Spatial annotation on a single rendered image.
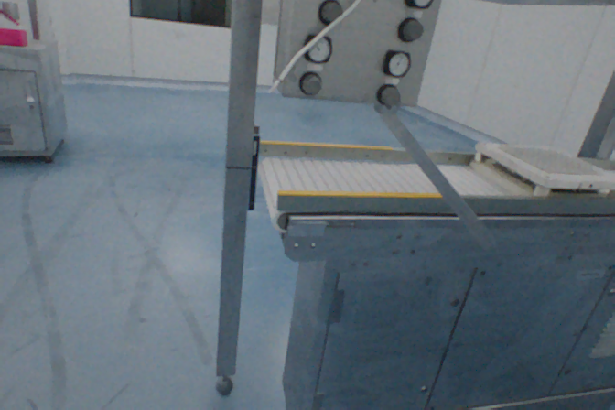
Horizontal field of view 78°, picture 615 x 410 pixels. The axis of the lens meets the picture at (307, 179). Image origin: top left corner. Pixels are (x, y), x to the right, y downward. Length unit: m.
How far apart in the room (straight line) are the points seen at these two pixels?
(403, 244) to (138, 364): 1.05
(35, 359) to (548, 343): 1.61
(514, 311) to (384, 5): 0.88
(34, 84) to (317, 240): 2.50
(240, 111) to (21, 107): 2.28
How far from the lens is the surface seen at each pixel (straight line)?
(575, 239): 1.08
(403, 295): 0.96
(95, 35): 5.74
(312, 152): 0.94
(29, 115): 3.05
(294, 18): 0.56
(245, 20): 0.87
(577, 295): 1.32
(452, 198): 0.70
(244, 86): 0.89
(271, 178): 0.81
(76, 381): 1.56
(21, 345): 1.73
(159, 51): 5.72
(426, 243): 0.83
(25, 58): 2.97
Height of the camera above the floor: 1.15
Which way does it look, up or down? 23 degrees down
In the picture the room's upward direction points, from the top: 8 degrees clockwise
